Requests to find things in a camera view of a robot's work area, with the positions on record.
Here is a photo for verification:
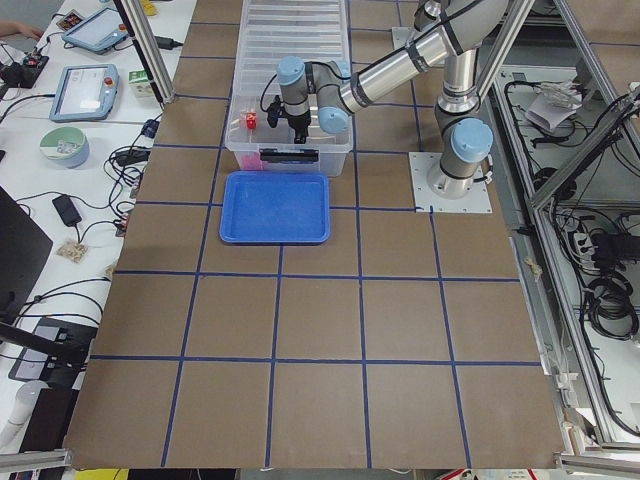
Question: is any black laptop charger brick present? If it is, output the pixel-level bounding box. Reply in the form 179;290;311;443
52;194;82;227

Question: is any blue teach pendant far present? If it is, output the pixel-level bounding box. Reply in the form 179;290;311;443
62;7;128;54

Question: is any aluminium frame post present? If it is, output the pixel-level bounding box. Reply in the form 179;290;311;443
114;0;175;105

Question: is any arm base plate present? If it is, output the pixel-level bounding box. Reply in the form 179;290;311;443
408;152;492;214

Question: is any black monitor stand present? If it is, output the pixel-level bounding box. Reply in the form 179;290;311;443
0;184;94;391

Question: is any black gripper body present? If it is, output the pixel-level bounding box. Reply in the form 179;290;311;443
287;113;311;143

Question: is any green white round bowl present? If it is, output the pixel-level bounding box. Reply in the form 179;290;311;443
39;127;90;169

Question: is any white cylinder speaker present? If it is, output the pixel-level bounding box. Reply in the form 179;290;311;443
1;380;50;453

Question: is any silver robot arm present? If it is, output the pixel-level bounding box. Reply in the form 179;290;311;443
265;1;508;199

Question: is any blue teach pendant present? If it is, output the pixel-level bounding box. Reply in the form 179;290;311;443
62;7;128;54
49;64;120;122

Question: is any green white carton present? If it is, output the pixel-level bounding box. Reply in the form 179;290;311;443
127;70;155;98

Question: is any clear plastic storage box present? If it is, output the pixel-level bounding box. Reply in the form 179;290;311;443
224;0;355;177

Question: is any blue plastic tray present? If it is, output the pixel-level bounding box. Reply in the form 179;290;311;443
219;171;331;245

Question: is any blue teach pendant near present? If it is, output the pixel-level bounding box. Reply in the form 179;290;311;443
49;64;120;122

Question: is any clear plastic box lid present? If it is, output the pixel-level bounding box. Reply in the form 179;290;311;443
233;0;350;99

